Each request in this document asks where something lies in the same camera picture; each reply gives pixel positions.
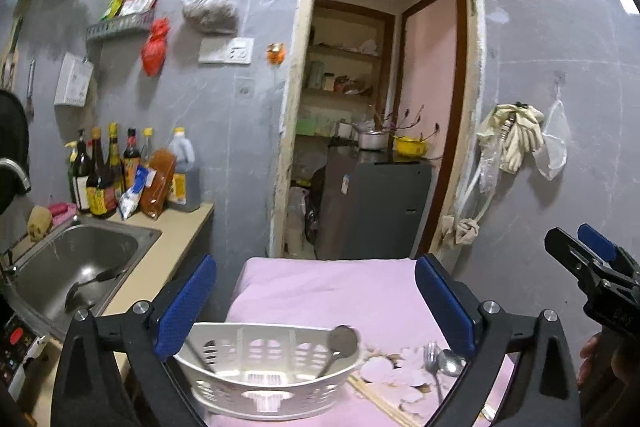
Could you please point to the large soy sauce bottle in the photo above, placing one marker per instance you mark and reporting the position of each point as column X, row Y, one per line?
column 101, row 192

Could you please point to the wooden hanging utensil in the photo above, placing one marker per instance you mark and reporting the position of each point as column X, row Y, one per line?
column 10, row 62

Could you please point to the white crumpled bag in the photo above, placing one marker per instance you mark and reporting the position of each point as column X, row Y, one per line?
column 370, row 46

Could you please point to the orange brown spice packet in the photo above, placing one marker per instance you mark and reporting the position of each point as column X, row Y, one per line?
column 157, row 187

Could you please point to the large dark sauce jug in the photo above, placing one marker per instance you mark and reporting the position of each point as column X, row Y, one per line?
column 187, row 187

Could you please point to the pale green canister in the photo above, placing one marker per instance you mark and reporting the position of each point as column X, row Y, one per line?
column 315, row 75

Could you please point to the white wall box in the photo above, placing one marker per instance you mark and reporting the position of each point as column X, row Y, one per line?
column 72, row 82

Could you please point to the wooden shelf unit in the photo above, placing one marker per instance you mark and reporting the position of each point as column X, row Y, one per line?
column 335, row 93

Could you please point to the pink door brown frame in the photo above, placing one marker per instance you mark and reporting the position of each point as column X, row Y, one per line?
column 430, row 82

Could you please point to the black ladle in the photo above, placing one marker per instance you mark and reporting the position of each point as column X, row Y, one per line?
column 74, row 296

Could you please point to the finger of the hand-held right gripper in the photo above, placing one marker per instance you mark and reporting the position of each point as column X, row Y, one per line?
column 567, row 252
column 597, row 243

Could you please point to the white blue packet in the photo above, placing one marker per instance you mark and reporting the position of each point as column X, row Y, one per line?
column 131, row 199

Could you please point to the red cap sauce bottle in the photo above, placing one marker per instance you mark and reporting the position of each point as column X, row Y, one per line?
column 131, row 154

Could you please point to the person's right hand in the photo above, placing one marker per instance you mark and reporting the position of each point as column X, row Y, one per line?
column 589, row 357

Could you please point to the yellow loofah sponge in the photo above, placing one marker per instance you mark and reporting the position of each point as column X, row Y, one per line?
column 40, row 222

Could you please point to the red plastic bag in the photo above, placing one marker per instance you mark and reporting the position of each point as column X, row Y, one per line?
column 155, row 49

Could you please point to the pink flower printed blanket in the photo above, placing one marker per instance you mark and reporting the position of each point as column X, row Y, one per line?
column 325, row 292

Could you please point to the dark bottle pale label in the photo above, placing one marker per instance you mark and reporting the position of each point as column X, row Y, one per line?
column 81, row 172

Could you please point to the yellow cap sauce bottle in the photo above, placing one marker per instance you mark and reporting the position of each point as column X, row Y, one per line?
column 115, row 157

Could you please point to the yellow bowl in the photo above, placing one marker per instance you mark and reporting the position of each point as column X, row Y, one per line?
column 410, row 148

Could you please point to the black induction cooker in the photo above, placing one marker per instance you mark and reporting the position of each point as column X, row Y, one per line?
column 15, row 342

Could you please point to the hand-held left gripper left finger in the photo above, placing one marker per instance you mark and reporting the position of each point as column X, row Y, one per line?
column 187, row 302

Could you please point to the grey wall shelf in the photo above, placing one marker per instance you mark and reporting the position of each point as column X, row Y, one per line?
column 120, row 26

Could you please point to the stainless steel sink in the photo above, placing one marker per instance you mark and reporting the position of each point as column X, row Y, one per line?
column 100, row 252

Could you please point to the white wall socket panel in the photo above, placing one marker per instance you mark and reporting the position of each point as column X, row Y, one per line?
column 225, row 51

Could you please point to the clear hanging plastic bag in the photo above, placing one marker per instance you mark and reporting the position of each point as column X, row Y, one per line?
column 552, row 152

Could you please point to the green box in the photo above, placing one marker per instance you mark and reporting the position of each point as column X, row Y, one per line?
column 307, row 126

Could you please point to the orange wall hook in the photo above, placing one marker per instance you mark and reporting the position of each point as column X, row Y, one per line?
column 275, row 53

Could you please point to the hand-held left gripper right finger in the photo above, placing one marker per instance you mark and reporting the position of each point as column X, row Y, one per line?
column 445, row 302

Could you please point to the knotted beige rag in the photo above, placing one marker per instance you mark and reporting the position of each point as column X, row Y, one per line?
column 465, row 229

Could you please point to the clear bottle yellow cap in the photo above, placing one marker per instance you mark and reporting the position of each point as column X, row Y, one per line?
column 146, row 147

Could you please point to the white plastic basket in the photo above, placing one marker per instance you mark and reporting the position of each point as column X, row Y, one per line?
column 265, row 328

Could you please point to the metal hanging utensil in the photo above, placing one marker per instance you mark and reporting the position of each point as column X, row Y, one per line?
column 31, row 82

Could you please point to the red snack packets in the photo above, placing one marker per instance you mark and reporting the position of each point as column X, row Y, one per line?
column 350, row 85

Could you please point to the stainless steel fork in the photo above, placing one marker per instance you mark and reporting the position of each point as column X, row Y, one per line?
column 430, row 353

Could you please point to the curved metal faucet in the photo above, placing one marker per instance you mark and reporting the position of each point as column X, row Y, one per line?
column 17, row 172

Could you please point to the dry plant branches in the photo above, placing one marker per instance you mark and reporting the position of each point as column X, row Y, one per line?
column 384, row 122

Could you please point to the small glass jar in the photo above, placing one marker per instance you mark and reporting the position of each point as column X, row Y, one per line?
column 328, row 81

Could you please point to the pale wooden door frame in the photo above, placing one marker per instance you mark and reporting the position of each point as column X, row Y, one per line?
column 292, row 107

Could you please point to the pink dish cloth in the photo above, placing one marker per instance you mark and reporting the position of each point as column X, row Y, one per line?
column 62, row 211

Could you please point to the wooden chopstick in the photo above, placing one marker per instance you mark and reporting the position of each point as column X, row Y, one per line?
column 375, row 399
column 387, row 399

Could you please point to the small aluminium pot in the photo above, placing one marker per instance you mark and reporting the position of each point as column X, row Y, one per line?
column 372, row 140

